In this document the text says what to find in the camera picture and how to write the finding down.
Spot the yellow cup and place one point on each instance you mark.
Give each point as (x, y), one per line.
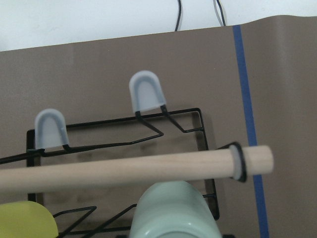
(26, 219)

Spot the green cup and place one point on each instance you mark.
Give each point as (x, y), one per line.
(173, 209)

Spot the black wire cup rack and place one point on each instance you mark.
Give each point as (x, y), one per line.
(82, 97)

